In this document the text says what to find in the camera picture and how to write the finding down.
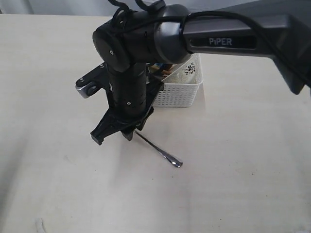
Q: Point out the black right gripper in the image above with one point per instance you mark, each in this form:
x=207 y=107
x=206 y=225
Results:
x=113 y=122

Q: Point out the silver metal fork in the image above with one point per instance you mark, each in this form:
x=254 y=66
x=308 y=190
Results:
x=170 y=158

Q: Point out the blue chips bag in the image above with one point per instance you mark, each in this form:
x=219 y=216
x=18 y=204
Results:
x=160 y=69

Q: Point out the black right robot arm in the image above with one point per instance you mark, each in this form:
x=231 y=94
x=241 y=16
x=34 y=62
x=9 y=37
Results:
x=160 y=33

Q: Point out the white plastic woven basket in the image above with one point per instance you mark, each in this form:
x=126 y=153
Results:
x=180 y=95

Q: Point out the speckled ceramic bowl with flowers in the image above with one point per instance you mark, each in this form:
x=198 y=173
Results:
x=182 y=74

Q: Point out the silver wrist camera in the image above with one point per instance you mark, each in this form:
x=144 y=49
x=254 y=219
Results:
x=93 y=81

